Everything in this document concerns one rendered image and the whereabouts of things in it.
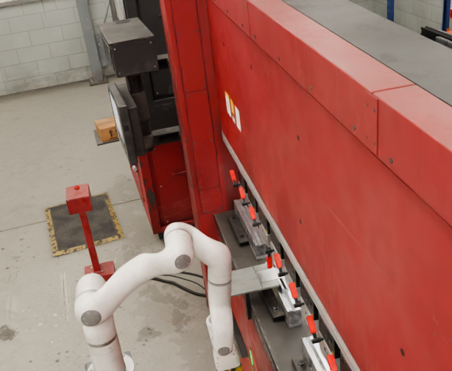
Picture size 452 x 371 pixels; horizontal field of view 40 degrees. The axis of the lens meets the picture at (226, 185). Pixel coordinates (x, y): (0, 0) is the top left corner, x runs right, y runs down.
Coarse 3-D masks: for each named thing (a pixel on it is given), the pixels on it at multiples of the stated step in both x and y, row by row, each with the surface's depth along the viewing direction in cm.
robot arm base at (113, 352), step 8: (112, 344) 233; (96, 352) 232; (104, 352) 232; (112, 352) 234; (120, 352) 239; (96, 360) 235; (104, 360) 234; (112, 360) 236; (120, 360) 239; (128, 360) 248; (88, 368) 247; (96, 368) 237; (104, 368) 236; (112, 368) 237; (120, 368) 240; (128, 368) 244
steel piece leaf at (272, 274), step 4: (256, 272) 289; (260, 272) 291; (264, 272) 291; (268, 272) 290; (272, 272) 290; (276, 272) 290; (260, 276) 288; (264, 276) 288; (268, 276) 288; (272, 276) 287; (276, 276) 287; (260, 280) 284; (264, 280) 285; (268, 280) 285
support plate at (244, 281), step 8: (264, 264) 296; (232, 272) 294; (240, 272) 293; (248, 272) 292; (232, 280) 288; (240, 280) 287; (248, 280) 287; (256, 280) 286; (272, 280) 285; (232, 288) 283; (240, 288) 283; (248, 288) 282; (256, 288) 281; (264, 288) 281; (232, 296) 279
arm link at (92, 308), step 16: (176, 240) 218; (144, 256) 221; (160, 256) 215; (176, 256) 213; (192, 256) 216; (128, 272) 221; (144, 272) 220; (160, 272) 220; (176, 272) 217; (112, 288) 220; (128, 288) 222; (80, 304) 218; (96, 304) 218; (112, 304) 221; (80, 320) 218; (96, 320) 219
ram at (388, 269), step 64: (256, 64) 229; (256, 128) 252; (320, 128) 170; (320, 192) 182; (384, 192) 135; (320, 256) 196; (384, 256) 142; (448, 256) 112; (384, 320) 151; (448, 320) 117
